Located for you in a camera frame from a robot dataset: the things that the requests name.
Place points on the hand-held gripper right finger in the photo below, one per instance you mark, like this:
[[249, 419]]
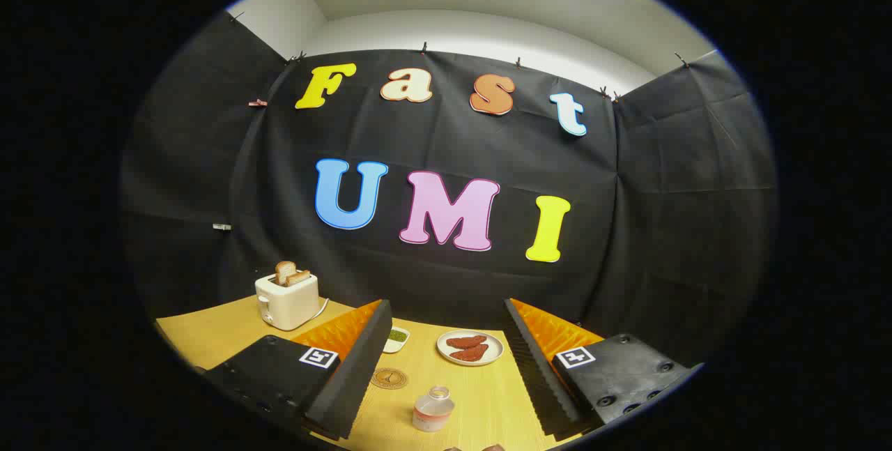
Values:
[[540, 374]]

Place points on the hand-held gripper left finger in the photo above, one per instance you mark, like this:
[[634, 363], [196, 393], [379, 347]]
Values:
[[355, 374]]

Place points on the round wooden coaster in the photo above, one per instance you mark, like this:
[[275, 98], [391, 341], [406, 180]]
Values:
[[389, 378]]

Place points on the clear juice bottle pink label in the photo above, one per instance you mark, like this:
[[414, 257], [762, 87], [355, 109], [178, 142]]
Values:
[[432, 413]]

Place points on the white round plate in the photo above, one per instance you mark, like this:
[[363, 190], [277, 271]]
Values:
[[497, 350]]

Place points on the white divided seed dish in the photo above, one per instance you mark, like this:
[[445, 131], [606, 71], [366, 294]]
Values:
[[397, 339]]

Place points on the wooden table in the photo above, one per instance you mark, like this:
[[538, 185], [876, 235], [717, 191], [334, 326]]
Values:
[[474, 395]]

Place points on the brown meat piece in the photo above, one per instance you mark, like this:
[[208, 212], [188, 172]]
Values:
[[467, 341], [471, 353]]

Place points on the white toaster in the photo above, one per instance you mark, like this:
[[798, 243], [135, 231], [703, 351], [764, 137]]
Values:
[[289, 304]]

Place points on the toast slice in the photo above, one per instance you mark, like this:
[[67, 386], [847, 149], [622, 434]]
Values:
[[300, 277], [283, 272]]

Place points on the black backdrop cloth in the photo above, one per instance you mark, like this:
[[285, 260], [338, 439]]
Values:
[[446, 137]]

